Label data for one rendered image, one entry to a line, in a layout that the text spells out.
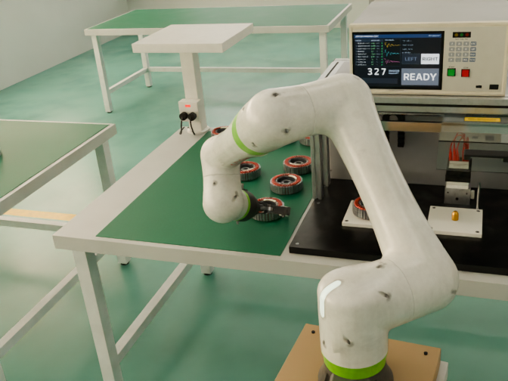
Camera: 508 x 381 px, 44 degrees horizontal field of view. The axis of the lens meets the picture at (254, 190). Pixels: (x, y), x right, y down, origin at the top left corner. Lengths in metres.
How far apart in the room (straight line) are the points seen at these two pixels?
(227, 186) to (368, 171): 0.49
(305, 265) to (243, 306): 1.15
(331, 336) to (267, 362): 1.40
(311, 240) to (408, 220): 0.61
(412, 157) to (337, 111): 0.84
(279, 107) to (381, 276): 0.38
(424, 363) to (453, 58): 0.89
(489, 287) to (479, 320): 1.12
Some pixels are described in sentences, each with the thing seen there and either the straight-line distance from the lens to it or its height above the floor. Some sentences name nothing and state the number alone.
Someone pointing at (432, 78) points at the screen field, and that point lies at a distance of 1.90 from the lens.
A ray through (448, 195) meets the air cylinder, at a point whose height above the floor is 0.80.
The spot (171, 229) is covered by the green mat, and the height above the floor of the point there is 0.75.
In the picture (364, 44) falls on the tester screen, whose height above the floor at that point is 1.26.
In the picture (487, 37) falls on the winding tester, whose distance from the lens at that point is 1.87.
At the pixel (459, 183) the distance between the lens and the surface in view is 1.91.
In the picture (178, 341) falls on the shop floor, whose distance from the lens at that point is 2.76.
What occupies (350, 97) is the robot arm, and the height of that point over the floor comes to 1.29.
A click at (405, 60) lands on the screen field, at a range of 1.89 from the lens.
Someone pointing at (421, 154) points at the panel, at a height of 0.88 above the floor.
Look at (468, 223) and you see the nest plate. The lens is 1.91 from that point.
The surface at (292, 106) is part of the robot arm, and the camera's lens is 1.26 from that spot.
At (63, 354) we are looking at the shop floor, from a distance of 2.85.
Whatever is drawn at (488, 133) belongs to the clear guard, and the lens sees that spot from 1.77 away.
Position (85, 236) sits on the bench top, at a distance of 2.07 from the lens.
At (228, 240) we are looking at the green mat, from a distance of 1.90.
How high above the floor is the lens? 1.69
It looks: 25 degrees down
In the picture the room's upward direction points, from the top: 5 degrees counter-clockwise
